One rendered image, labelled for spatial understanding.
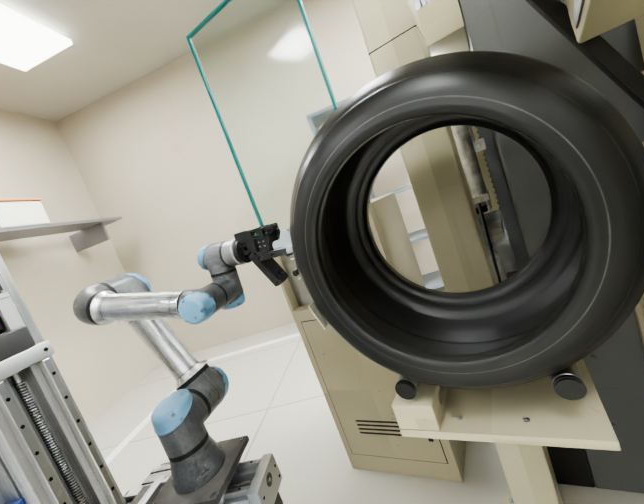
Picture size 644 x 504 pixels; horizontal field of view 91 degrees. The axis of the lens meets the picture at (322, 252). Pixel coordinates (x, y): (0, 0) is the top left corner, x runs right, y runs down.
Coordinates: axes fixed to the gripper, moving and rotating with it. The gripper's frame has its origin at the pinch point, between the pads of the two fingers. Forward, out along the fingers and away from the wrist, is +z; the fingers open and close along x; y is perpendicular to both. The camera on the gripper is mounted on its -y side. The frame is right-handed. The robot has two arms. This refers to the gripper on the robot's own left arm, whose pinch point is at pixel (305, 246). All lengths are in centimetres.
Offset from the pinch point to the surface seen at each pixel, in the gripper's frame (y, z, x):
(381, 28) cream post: 47, 23, 28
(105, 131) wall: 164, -391, 212
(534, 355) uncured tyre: -21, 43, -13
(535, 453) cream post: -80, 41, 27
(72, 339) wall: -71, -392, 86
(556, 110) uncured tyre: 13, 50, -12
